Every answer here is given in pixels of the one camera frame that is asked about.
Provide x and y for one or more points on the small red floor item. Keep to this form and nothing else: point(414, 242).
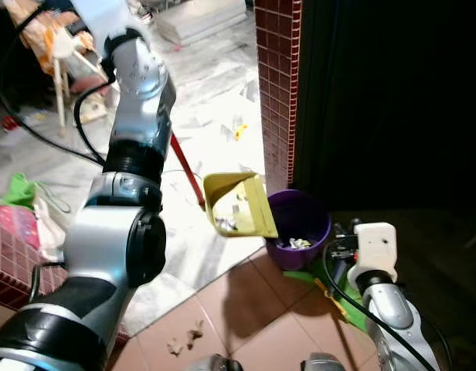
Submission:
point(10, 122)

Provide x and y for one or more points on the pink plastic bag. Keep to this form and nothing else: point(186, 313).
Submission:
point(18, 224)

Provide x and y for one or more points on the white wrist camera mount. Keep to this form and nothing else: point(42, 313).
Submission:
point(375, 243)
point(103, 15)

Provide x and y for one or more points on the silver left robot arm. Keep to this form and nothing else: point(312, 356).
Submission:
point(107, 239)

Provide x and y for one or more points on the green broom head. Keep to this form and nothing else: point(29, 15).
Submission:
point(338, 290)

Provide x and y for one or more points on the green cloth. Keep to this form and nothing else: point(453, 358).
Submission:
point(18, 192)

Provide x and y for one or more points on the grey left robot foot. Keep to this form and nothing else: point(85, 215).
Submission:
point(215, 363)

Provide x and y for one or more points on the red tiled pillar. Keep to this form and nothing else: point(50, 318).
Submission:
point(278, 93)

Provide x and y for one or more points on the white plastic chair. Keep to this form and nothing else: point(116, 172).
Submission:
point(64, 54)

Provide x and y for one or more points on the yellow paper scrap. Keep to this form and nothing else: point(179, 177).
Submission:
point(239, 131)

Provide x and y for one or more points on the red tiled ledge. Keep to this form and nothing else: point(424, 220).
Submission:
point(14, 267)

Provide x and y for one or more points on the purple plastic bin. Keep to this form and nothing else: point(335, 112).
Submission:
point(300, 220)

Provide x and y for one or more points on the brown floor debris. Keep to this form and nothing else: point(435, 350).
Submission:
point(193, 334)

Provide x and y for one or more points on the yellow dustpan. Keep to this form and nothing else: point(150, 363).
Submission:
point(242, 202)

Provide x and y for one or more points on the grey stone slab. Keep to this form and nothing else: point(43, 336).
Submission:
point(199, 23)

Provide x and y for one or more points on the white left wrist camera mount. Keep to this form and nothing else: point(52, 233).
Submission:
point(103, 15)

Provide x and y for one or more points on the grey right robot foot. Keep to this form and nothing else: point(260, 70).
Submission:
point(323, 362)

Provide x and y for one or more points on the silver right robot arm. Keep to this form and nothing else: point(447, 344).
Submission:
point(392, 309)

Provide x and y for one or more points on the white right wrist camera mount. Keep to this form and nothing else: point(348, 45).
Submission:
point(375, 243)

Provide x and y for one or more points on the grey robot foot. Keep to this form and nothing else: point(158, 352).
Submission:
point(323, 362)
point(215, 363)

